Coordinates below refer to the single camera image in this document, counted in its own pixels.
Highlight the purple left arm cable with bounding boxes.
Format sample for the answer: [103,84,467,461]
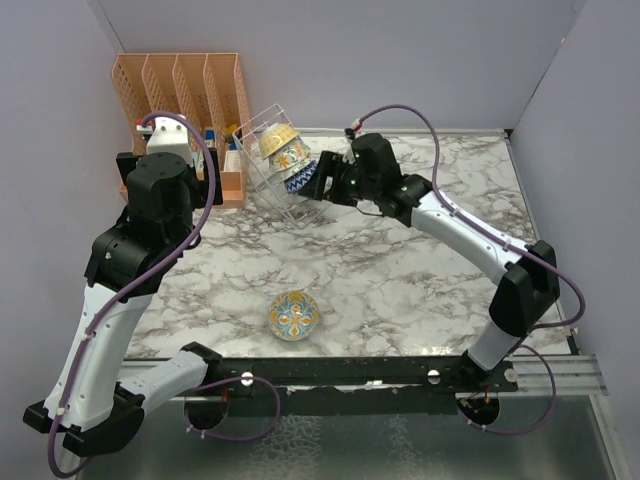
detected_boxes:
[48,110,221,479]

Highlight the orange flower leaf bowl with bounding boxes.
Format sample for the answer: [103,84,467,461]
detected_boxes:
[268,138,311,172]

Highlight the orange blue ornate bowl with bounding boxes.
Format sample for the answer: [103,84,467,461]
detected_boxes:
[268,291,320,342]

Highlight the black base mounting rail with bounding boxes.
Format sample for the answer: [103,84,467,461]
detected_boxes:
[203,356,518,417]

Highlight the peach plastic file organizer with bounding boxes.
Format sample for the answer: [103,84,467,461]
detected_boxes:
[112,53,250,209]

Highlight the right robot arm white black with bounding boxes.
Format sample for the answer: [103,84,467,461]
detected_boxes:
[287,133,560,391]

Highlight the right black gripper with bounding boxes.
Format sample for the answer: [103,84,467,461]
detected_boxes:
[298,152,378,208]

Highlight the white wire dish rack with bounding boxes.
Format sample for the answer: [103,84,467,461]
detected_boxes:
[232,104,327,229]

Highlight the small items in organizer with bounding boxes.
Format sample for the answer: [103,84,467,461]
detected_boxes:
[203,124,242,173]

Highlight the yellow sun blue bowl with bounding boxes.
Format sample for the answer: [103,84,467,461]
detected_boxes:
[258,123,299,159]

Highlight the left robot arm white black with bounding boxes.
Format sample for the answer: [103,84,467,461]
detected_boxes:
[23,152,221,458]

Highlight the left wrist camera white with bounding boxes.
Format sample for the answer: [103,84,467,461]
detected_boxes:
[136,116,193,165]

